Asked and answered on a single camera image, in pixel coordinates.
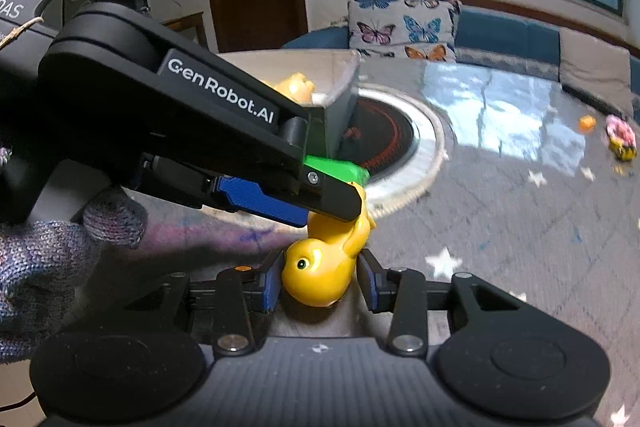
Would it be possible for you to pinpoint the blue sofa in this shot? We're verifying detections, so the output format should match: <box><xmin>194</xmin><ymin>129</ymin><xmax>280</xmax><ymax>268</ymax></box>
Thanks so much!
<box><xmin>282</xmin><ymin>5</ymin><xmax>640</xmax><ymax>118</ymax></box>

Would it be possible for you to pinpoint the beige cushion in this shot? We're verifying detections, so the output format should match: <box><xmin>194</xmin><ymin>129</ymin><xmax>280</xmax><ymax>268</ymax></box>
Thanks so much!
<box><xmin>559</xmin><ymin>27</ymin><xmax>634</xmax><ymax>114</ymax></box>

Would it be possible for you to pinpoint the grey knitted gloved hand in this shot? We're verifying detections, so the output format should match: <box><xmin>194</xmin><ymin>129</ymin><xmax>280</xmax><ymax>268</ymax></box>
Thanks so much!
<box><xmin>1</xmin><ymin>161</ymin><xmax>148</xmax><ymax>363</ymax></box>

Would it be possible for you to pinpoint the white cardboard box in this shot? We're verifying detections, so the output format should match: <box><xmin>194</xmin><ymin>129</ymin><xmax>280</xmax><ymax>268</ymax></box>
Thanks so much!
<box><xmin>220</xmin><ymin>49</ymin><xmax>360</xmax><ymax>158</ymax></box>

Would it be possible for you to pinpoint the wooden side table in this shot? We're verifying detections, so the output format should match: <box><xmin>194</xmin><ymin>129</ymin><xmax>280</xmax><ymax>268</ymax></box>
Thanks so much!
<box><xmin>163</xmin><ymin>12</ymin><xmax>208</xmax><ymax>49</ymax></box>

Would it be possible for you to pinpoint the butterfly print pillow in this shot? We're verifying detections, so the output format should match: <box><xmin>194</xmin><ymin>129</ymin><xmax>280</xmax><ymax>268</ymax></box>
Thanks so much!
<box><xmin>348</xmin><ymin>0</ymin><xmax>461</xmax><ymax>63</ymax></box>

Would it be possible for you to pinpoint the yellow round-head toy figure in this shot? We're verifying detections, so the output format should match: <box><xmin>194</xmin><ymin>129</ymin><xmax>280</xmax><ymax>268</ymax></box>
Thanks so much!
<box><xmin>265</xmin><ymin>72</ymin><xmax>316</xmax><ymax>104</ymax></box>

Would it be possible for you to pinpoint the pink ring toy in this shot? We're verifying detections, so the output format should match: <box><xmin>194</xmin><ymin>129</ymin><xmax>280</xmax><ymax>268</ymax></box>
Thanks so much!
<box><xmin>605</xmin><ymin>115</ymin><xmax>637</xmax><ymax>147</ymax></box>

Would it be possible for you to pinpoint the round induction hob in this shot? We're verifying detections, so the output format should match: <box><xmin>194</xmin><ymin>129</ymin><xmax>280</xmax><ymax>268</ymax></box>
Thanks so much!
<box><xmin>337</xmin><ymin>83</ymin><xmax>447</xmax><ymax>217</ymax></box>

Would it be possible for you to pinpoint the small orange block toy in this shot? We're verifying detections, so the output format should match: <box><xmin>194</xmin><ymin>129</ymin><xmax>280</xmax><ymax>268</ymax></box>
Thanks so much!
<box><xmin>578</xmin><ymin>115</ymin><xmax>597</xmax><ymax>132</ymax></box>

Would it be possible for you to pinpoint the yellow rubber duck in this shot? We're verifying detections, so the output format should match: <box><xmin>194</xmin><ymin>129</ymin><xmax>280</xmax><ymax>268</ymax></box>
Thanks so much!
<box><xmin>282</xmin><ymin>182</ymin><xmax>376</xmax><ymax>308</ymax></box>

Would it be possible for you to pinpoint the small yellow toy car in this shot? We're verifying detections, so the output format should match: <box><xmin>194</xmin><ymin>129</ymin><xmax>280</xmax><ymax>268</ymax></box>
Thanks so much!
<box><xmin>608</xmin><ymin>140</ymin><xmax>637</xmax><ymax>162</ymax></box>

